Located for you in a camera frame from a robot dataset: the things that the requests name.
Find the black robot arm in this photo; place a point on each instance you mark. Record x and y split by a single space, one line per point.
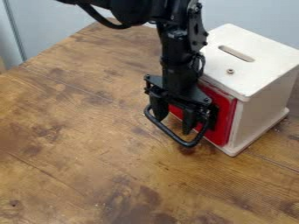
183 36

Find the red drawer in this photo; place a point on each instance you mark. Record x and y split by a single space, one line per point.
224 102

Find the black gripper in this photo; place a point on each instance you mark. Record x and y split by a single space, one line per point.
176 89

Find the white wooden drawer cabinet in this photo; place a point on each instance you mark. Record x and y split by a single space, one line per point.
253 69

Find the black metal drawer handle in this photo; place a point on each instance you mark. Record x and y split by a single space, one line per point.
185 144

